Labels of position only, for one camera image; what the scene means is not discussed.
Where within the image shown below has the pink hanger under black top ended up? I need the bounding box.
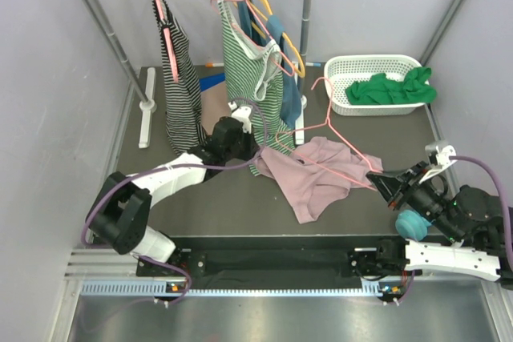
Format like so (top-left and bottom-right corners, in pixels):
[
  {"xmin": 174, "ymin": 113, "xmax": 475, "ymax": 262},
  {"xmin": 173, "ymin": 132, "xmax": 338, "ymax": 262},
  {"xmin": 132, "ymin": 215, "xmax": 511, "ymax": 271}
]
[{"xmin": 156, "ymin": 0, "xmax": 179, "ymax": 82}]

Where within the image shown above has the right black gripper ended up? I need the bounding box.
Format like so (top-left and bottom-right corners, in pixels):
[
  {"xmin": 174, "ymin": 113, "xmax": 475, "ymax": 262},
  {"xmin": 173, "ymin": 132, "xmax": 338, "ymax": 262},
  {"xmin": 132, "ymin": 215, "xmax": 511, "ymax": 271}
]
[{"xmin": 365, "ymin": 160, "xmax": 463, "ymax": 243}]

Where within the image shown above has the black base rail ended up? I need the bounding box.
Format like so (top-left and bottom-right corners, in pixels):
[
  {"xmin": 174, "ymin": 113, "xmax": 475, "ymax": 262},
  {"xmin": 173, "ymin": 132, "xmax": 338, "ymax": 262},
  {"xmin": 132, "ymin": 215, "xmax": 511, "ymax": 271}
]
[{"xmin": 135, "ymin": 235, "xmax": 426, "ymax": 289}]

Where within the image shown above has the pink hanger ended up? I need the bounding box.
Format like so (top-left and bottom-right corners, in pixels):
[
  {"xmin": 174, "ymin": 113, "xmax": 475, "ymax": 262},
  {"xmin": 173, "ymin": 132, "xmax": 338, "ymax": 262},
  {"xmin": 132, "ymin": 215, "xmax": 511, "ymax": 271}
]
[
  {"xmin": 156, "ymin": 0, "xmax": 179, "ymax": 82},
  {"xmin": 210, "ymin": 0, "xmax": 305, "ymax": 82},
  {"xmin": 275, "ymin": 76, "xmax": 380, "ymax": 192}
]

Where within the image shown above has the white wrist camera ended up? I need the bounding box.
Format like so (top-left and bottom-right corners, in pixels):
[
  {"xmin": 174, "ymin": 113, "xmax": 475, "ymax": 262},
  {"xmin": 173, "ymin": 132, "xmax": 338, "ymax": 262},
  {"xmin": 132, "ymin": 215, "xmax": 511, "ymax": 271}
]
[
  {"xmin": 419, "ymin": 140, "xmax": 456, "ymax": 184},
  {"xmin": 228, "ymin": 102, "xmax": 252, "ymax": 134}
]

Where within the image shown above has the brown cardboard sheet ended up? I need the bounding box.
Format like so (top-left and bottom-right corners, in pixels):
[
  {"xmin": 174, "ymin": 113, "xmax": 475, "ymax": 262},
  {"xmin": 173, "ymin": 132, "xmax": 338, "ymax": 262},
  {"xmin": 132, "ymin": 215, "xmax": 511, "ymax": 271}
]
[{"xmin": 201, "ymin": 82, "xmax": 231, "ymax": 135}]

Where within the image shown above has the green garment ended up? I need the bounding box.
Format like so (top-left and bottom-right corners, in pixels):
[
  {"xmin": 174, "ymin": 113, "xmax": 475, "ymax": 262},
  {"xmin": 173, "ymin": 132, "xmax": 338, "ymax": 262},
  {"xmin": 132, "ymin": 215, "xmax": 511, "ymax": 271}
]
[{"xmin": 345, "ymin": 66, "xmax": 438, "ymax": 106}]

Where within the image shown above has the white slotted cable duct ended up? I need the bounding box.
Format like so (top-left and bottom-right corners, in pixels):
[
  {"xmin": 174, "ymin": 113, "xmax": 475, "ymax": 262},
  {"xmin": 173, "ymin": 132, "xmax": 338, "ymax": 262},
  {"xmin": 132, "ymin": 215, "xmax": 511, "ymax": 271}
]
[{"xmin": 80, "ymin": 280, "xmax": 402, "ymax": 298}]

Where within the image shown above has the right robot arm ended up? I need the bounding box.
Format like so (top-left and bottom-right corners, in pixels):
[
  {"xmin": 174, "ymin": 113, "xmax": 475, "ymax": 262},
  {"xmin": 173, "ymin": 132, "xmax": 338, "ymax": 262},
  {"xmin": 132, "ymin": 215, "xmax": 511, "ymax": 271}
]
[{"xmin": 363, "ymin": 162, "xmax": 512, "ymax": 290}]

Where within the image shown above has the orange tipped white pen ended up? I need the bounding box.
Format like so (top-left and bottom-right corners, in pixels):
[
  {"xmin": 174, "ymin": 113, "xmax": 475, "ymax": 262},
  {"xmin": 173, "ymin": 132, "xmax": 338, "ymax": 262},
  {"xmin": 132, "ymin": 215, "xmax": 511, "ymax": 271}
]
[{"xmin": 205, "ymin": 62, "xmax": 224, "ymax": 68}]

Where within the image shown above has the green white striped tank top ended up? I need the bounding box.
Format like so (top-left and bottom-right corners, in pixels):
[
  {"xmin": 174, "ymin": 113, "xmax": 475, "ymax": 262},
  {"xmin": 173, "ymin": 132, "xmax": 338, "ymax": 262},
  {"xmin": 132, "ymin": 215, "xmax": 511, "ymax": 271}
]
[{"xmin": 216, "ymin": 0, "xmax": 294, "ymax": 155}]

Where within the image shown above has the black white striped tank top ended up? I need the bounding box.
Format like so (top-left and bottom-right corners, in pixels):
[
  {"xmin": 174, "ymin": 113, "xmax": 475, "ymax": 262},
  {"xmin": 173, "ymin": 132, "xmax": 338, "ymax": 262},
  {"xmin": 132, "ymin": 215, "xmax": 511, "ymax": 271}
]
[{"xmin": 151, "ymin": 0, "xmax": 207, "ymax": 155}]

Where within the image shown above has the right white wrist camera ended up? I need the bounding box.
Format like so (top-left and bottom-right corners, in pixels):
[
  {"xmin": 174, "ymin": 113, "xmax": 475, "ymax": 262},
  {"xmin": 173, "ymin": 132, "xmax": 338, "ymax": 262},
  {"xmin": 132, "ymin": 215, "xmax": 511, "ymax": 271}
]
[{"xmin": 419, "ymin": 140, "xmax": 456, "ymax": 184}]

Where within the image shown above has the blue tank top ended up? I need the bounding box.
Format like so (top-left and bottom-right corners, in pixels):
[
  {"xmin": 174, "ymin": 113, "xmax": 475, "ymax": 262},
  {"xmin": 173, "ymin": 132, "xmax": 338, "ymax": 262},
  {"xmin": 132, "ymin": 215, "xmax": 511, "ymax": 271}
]
[{"xmin": 237, "ymin": 5, "xmax": 302, "ymax": 129}]

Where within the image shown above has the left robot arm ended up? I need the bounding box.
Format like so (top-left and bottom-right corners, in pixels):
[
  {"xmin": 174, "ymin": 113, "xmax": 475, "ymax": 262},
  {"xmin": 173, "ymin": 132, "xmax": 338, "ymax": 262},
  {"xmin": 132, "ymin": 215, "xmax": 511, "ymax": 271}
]
[{"xmin": 83, "ymin": 111, "xmax": 260, "ymax": 276}]

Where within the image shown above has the pink hanger under green top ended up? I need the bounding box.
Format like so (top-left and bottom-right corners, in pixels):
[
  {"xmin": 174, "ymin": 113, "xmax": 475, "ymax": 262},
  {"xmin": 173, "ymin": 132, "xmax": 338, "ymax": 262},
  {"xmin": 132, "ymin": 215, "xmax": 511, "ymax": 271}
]
[{"xmin": 210, "ymin": 0, "xmax": 305, "ymax": 82}]

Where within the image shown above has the yellow hanger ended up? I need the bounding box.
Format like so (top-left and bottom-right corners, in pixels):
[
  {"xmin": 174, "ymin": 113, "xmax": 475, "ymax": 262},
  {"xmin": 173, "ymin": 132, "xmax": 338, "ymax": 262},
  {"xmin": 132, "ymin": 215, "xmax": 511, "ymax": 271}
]
[{"xmin": 232, "ymin": 0, "xmax": 305, "ymax": 78}]

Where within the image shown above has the white plastic basket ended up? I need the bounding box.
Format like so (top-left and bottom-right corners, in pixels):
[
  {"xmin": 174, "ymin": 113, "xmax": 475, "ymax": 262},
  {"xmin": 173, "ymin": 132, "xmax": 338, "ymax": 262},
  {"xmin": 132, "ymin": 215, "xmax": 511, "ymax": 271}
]
[{"xmin": 324, "ymin": 54, "xmax": 425, "ymax": 117}]

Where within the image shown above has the pink tank top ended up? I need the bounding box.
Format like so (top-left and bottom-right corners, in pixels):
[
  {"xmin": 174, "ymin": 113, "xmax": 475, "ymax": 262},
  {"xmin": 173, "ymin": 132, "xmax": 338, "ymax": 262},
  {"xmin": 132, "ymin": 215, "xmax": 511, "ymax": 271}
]
[{"xmin": 256, "ymin": 136, "xmax": 383, "ymax": 224}]

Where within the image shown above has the blue flat object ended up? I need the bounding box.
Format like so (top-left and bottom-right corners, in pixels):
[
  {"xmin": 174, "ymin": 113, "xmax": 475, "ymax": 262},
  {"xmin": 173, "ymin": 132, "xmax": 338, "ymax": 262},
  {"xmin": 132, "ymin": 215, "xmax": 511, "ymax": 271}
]
[{"xmin": 200, "ymin": 73, "xmax": 225, "ymax": 92}]

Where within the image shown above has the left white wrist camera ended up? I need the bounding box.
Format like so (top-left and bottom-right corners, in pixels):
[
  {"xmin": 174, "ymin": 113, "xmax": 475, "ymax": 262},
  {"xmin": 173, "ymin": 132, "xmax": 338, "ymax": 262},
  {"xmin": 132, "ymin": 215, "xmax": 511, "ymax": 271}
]
[{"xmin": 228, "ymin": 102, "xmax": 252, "ymax": 134}]

